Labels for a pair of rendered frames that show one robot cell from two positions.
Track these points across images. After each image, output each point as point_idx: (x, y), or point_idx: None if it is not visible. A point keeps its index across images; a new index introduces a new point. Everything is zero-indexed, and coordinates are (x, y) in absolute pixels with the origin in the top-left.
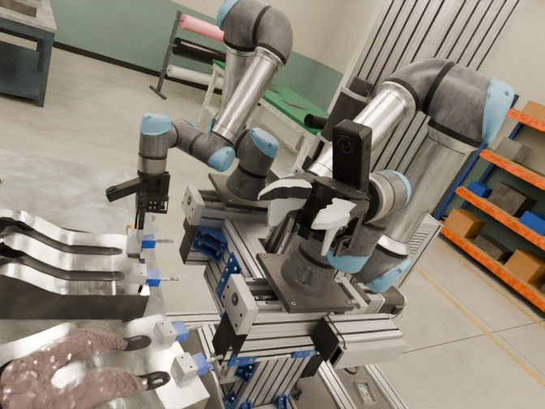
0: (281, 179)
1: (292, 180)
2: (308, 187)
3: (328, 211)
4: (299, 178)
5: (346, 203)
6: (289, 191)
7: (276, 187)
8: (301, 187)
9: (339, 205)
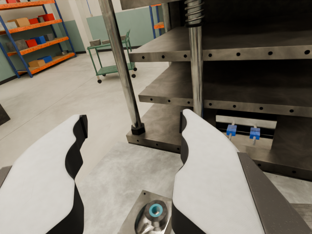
0: (232, 147)
1: (234, 176)
2: (178, 190)
3: (64, 123)
4: (269, 231)
5: (15, 221)
6: (182, 149)
7: (184, 111)
8: (182, 166)
9: (44, 169)
